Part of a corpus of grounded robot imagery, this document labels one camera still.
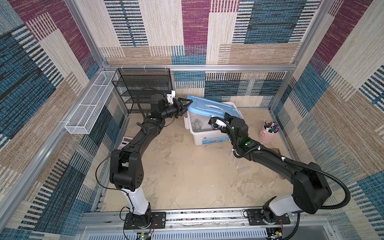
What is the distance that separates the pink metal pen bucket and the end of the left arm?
0.52 metres

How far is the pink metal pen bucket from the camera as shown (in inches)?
37.7

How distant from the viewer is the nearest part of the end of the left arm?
671mm
